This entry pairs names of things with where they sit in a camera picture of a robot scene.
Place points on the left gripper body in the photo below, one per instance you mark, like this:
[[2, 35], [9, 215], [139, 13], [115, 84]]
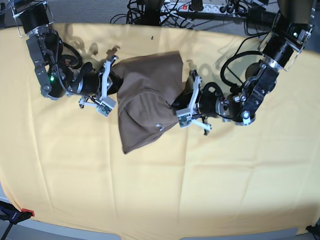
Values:
[[202, 104]]

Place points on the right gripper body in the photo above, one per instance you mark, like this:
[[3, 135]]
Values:
[[94, 86]]

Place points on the brown T-shirt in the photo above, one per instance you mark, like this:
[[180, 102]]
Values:
[[150, 85]]

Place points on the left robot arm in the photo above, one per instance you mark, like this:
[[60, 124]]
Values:
[[290, 31]]

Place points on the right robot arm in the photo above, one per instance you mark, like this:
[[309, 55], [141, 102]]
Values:
[[58, 66]]

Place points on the yellow table cloth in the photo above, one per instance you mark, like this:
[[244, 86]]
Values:
[[66, 164]]

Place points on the white power strip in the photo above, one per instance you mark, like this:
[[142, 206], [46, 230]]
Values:
[[206, 9]]

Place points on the blue red clamp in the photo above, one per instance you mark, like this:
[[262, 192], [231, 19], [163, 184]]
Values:
[[13, 215]]

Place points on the black clamp right corner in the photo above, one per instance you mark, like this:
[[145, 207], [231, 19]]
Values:
[[314, 230]]

